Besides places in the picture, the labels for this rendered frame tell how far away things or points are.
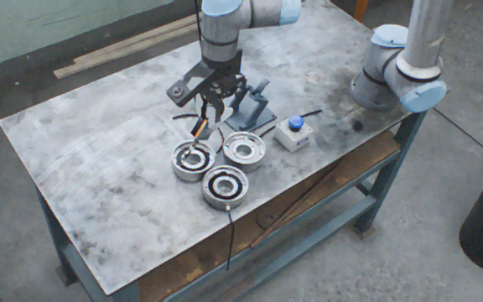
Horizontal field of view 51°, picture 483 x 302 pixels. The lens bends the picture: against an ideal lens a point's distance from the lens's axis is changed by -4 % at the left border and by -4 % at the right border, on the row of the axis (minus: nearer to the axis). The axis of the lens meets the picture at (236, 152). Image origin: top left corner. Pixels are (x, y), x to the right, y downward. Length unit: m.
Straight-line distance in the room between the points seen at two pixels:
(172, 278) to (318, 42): 0.88
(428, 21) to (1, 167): 1.87
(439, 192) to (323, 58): 1.10
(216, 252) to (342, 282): 0.79
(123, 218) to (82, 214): 0.10
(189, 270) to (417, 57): 0.79
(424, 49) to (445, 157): 1.47
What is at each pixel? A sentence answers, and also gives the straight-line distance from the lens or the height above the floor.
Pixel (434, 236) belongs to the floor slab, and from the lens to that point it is 2.38.
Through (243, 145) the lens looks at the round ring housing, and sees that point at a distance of 1.32.
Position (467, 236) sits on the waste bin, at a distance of 2.34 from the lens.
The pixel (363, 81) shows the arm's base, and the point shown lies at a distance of 1.53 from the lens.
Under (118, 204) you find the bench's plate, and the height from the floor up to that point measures 0.80.
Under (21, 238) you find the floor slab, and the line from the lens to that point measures 2.21.
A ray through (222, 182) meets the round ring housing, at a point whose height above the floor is 0.82.
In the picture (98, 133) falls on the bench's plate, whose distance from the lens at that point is 1.38.
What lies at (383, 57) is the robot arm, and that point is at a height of 0.98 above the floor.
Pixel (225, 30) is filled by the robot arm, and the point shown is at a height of 1.21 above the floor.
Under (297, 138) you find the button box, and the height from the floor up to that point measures 0.84.
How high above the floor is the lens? 1.79
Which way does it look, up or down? 48 degrees down
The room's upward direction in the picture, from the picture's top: 8 degrees clockwise
